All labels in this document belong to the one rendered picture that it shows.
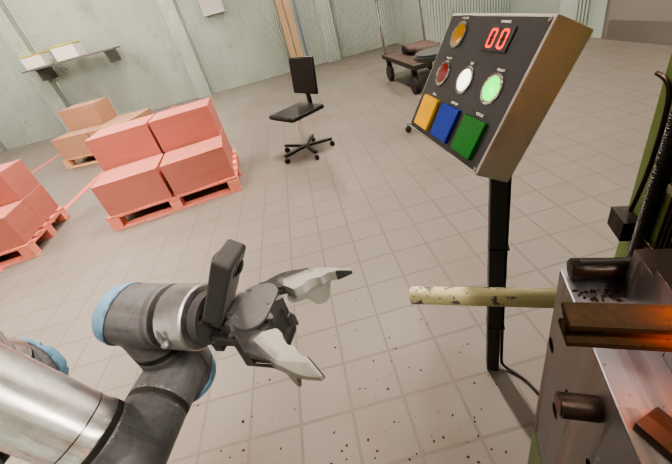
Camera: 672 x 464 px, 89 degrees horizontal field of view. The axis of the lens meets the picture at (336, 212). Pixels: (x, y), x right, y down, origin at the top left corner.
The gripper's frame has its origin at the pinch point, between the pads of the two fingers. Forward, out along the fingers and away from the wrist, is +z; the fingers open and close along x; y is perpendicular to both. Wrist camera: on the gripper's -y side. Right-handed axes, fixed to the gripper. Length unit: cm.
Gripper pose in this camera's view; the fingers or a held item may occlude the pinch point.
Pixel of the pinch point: (340, 312)
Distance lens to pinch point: 41.2
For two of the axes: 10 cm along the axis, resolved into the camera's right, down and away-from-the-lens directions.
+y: 2.2, 8.2, 5.3
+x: -2.3, 5.7, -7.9
